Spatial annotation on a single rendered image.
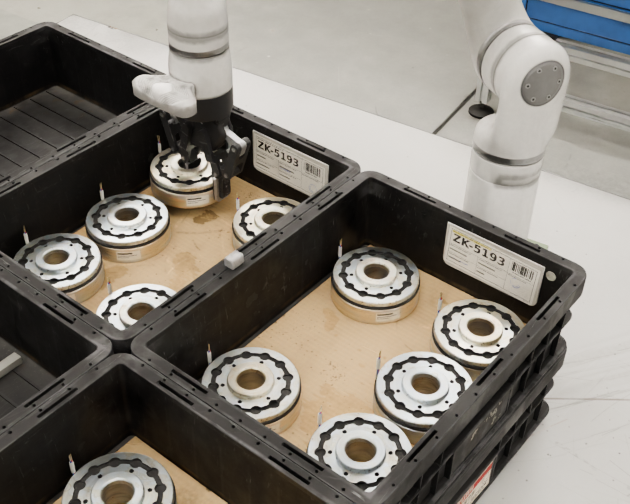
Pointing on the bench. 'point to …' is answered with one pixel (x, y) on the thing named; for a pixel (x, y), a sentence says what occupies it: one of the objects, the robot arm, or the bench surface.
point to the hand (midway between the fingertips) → (207, 180)
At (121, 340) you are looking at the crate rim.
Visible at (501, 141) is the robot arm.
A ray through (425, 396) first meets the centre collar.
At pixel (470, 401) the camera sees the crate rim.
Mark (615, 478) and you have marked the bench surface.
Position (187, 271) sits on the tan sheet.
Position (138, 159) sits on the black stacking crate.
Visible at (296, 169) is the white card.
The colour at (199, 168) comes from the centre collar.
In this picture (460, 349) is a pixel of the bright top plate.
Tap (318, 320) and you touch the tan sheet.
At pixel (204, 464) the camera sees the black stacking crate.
